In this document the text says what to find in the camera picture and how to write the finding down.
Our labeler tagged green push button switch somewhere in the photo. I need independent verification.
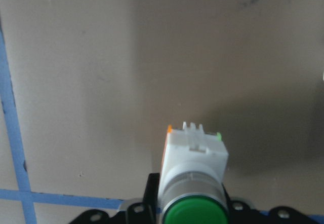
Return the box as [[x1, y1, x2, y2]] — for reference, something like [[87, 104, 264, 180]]
[[156, 121, 230, 224]]

